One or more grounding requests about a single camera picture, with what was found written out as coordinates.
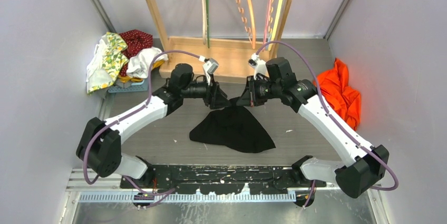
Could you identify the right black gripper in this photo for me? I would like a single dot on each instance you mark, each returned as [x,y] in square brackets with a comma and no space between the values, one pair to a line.
[249,97]

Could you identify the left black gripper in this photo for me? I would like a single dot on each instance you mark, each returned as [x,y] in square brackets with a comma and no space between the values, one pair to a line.
[215,97]

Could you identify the black skirt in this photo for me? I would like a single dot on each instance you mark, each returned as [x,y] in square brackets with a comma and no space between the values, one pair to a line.
[234,127]

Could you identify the lemon print skirt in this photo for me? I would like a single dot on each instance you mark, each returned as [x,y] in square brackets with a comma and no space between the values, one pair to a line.
[108,60]

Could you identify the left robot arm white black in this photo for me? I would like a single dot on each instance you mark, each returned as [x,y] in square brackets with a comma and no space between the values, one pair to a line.
[101,141]

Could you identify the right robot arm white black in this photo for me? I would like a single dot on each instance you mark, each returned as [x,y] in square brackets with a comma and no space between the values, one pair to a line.
[362,165]

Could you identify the wooden hanger rack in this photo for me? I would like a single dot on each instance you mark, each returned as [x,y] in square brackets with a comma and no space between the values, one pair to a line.
[232,55]

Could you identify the pink hanger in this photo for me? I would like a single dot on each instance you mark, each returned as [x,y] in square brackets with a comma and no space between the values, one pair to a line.
[267,21]

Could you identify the orange wavy hanger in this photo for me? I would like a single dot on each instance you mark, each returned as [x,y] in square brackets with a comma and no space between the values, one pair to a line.
[243,17]

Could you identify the yellow hanger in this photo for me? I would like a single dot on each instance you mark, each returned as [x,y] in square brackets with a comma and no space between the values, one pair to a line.
[276,20]

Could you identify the beige hanger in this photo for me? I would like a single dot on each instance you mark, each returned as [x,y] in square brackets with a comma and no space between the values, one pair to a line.
[204,22]

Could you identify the mustard yellow garment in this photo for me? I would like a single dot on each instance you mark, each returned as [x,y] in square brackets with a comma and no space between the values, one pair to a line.
[125,79]

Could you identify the light blue plastic basket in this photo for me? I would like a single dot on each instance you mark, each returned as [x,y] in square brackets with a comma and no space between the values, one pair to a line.
[120,87]

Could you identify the white garment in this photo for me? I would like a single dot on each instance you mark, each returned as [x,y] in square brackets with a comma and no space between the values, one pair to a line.
[139,66]

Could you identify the orange garment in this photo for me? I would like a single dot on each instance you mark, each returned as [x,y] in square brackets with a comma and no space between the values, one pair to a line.
[343,99]

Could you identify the red polka dot garment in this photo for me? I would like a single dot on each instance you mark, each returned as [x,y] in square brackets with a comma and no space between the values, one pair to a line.
[136,41]

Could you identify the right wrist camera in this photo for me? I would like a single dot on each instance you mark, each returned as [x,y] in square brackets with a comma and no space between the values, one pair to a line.
[259,66]

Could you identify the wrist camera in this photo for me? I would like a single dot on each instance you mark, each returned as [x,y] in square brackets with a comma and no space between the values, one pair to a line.
[209,67]
[259,66]

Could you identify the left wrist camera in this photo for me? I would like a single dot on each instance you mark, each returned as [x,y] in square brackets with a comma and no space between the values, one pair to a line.
[209,67]

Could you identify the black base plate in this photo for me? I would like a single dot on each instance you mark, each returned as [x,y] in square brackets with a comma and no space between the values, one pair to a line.
[222,179]

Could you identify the aluminium slotted rail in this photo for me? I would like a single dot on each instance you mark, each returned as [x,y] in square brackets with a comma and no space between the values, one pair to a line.
[135,196]

